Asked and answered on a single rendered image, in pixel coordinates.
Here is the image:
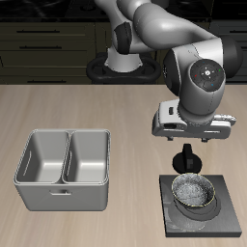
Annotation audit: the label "white two-bin basket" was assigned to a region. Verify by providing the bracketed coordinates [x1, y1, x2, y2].
[13, 128, 112, 212]

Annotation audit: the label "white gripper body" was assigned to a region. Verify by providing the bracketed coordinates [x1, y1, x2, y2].
[151, 109, 237, 140]

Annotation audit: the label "dark kitchen cupboards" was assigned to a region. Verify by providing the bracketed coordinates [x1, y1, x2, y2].
[0, 0, 247, 86]

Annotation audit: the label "dark grey stove plate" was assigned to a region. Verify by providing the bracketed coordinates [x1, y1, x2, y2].
[158, 174, 243, 238]

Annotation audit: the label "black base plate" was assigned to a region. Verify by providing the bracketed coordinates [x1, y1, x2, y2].
[85, 52, 162, 83]

